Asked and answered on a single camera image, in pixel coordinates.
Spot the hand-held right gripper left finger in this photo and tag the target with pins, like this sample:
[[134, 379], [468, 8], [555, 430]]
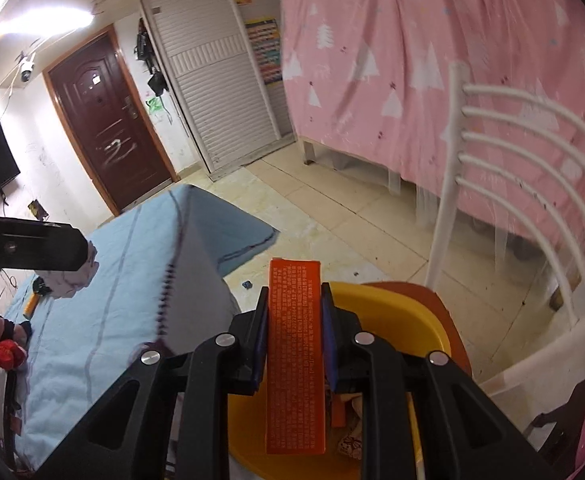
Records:
[[261, 355]]

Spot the flat orange box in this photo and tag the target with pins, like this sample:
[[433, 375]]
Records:
[[30, 306]]

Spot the white metal chair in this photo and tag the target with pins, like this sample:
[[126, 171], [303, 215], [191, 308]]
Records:
[[442, 210]]

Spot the white security camera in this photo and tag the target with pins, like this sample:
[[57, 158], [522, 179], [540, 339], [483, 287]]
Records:
[[26, 70]]

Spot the brown door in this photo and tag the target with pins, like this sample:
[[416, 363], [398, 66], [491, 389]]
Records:
[[107, 125]]

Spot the small orange box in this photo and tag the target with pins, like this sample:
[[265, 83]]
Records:
[[339, 410]]

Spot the dark wall picture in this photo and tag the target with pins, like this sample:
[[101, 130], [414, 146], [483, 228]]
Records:
[[37, 210]]

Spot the ceiling light tube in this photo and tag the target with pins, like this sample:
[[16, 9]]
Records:
[[37, 22]]

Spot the pink tree-print curtain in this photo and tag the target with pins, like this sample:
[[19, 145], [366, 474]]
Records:
[[422, 35]]

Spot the green wall sticker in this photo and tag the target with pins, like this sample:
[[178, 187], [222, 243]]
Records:
[[155, 105]]

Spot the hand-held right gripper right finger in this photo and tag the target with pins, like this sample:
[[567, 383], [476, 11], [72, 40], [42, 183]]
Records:
[[328, 350]]

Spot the pink and black glove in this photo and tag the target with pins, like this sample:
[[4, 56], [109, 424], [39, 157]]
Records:
[[5, 327]]

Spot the white slatted wardrobe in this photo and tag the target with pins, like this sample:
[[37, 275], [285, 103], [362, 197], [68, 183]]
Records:
[[212, 85]]

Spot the small black hanging bag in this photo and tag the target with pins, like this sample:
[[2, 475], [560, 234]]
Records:
[[156, 83]]

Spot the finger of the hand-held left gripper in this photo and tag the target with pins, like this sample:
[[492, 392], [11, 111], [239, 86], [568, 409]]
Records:
[[32, 252], [22, 224]]

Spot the long orange box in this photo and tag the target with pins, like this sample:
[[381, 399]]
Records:
[[295, 385]]

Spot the white printed plastic bag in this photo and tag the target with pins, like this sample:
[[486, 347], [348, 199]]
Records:
[[72, 282]]

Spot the yellow plastic basin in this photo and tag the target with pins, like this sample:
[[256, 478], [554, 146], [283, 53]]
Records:
[[392, 310]]

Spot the colourful wardrobe poster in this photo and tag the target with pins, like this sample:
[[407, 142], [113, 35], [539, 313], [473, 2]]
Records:
[[265, 50]]

